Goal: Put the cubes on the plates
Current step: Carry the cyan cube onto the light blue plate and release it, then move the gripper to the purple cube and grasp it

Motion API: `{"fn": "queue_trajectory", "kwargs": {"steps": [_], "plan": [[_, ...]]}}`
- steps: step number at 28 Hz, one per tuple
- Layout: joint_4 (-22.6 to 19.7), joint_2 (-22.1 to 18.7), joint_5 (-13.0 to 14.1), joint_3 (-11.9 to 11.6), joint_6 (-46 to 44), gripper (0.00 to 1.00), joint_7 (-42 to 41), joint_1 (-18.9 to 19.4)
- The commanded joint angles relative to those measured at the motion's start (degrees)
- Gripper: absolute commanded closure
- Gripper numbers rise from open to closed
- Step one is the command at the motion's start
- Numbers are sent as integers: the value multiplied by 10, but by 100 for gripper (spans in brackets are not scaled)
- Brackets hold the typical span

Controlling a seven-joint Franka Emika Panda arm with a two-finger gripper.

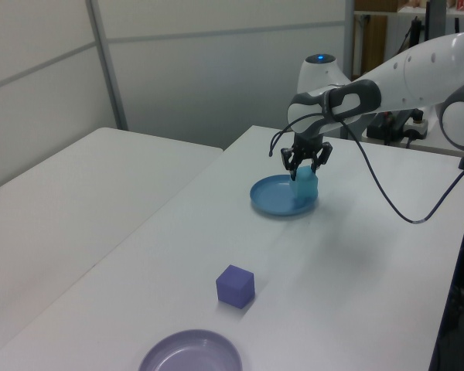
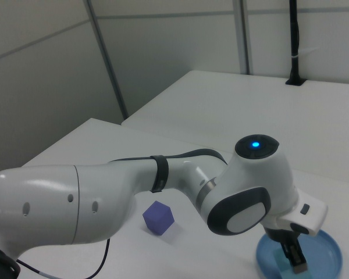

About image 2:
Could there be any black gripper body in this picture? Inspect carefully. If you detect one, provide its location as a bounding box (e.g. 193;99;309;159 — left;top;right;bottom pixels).
263;225;302;248

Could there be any cyan foam cube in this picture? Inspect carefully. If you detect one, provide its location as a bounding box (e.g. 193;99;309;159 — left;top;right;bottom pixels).
273;246;312;276

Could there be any purple foam cube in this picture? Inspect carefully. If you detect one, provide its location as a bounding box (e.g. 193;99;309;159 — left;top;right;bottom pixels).
142;200;175;235

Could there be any blue plastic plate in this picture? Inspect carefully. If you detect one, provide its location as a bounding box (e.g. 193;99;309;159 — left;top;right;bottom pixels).
255;228;344;279

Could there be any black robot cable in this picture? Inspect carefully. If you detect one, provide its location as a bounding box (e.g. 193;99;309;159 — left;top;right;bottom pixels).
16;148;229;279

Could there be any black pole mount with clamp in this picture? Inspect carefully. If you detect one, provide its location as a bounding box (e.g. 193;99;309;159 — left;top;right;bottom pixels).
284;0;305;87

